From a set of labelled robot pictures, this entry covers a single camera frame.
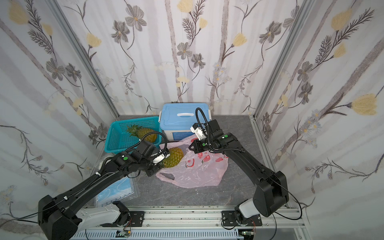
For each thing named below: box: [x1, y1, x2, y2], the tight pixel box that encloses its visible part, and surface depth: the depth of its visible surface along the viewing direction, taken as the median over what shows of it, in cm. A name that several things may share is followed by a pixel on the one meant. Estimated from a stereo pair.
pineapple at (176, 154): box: [161, 147, 184, 168], surface depth 80 cm
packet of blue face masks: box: [95, 174, 138, 207], surface depth 84 cm
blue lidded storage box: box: [158, 103, 212, 141], surface depth 98 cm
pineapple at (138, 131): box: [126, 124, 158, 143], surface depth 103 cm
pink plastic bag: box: [155, 134, 229, 188], surface depth 84 cm
